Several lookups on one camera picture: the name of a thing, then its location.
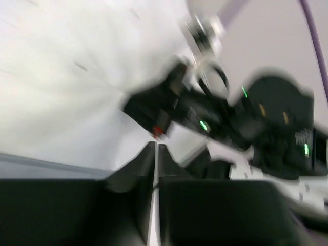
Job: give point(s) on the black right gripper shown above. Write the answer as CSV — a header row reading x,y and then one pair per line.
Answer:
x,y
153,108

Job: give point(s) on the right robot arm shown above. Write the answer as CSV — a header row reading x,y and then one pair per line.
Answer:
x,y
272,116

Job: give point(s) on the white pillow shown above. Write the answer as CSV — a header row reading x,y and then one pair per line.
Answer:
x,y
66,68

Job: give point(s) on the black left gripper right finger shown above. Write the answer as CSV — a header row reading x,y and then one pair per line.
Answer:
x,y
196,211

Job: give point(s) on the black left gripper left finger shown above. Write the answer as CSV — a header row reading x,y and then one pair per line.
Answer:
x,y
112,211

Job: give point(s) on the grey pillowcase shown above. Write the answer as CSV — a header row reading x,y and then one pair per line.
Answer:
x,y
15,167

